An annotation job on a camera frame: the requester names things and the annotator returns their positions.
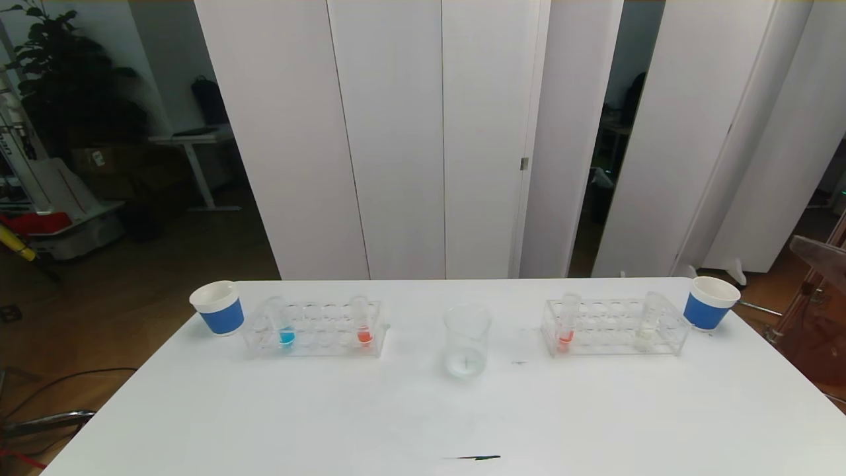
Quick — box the blue pigment test tube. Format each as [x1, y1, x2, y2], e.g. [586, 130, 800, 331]
[264, 296, 296, 348]

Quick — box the red pigment test tube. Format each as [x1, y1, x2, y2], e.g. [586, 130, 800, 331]
[557, 294, 582, 353]
[349, 295, 375, 346]

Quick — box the clear glass beaker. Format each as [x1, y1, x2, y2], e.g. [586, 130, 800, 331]
[443, 304, 493, 379]

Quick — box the clear acrylic test tube rack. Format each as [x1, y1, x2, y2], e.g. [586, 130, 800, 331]
[242, 299, 391, 360]
[541, 297, 693, 358]

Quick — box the pale yellow pigment test tube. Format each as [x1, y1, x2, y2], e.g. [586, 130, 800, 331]
[636, 292, 668, 350]

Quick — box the white folding partition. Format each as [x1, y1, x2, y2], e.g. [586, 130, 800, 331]
[194, 0, 624, 280]
[592, 0, 846, 286]

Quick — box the white blue paper cup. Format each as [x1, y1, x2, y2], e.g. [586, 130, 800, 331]
[189, 280, 245, 337]
[683, 276, 742, 331]

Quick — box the white office desk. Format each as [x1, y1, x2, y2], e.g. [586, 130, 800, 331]
[148, 124, 242, 212]

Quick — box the black backpack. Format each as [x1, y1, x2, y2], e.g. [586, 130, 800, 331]
[191, 75, 229, 126]

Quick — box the brown cardboard box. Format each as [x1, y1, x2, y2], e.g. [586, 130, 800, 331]
[71, 145, 143, 176]

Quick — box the silver metal rod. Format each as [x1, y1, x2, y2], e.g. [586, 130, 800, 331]
[739, 299, 784, 317]

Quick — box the white machine with column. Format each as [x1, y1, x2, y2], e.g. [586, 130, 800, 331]
[0, 66, 126, 262]

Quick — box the red flat item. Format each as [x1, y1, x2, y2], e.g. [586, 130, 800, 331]
[0, 212, 72, 237]

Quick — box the dark green potted plant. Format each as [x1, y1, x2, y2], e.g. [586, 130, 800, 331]
[2, 0, 149, 159]

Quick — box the yellow black tool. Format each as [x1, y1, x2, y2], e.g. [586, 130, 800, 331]
[0, 221, 37, 262]

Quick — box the grey metal floor leg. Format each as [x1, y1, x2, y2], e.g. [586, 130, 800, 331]
[0, 410, 96, 437]

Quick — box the black floor cable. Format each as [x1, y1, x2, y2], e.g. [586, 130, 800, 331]
[0, 367, 138, 424]

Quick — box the red cable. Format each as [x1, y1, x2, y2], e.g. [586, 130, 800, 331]
[0, 450, 47, 470]

